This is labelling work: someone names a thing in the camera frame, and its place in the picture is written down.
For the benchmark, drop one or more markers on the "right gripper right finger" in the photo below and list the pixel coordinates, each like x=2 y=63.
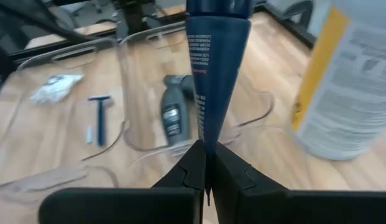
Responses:
x=273 y=208

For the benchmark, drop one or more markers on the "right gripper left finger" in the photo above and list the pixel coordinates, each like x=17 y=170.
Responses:
x=133 y=205

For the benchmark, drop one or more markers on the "blue disposable razor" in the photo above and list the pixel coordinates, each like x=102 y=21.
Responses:
x=101 y=124

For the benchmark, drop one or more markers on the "grey travel bottle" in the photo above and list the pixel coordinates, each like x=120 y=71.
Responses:
x=175 y=118

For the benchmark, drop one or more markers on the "white vanity pack bag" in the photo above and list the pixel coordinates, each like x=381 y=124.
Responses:
x=56 y=88

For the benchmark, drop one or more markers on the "dark blue squeeze tube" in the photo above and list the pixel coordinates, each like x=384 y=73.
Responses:
x=217 y=62

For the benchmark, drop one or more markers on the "white wipes canister yellow label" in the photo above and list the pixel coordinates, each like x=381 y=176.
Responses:
x=351 y=93

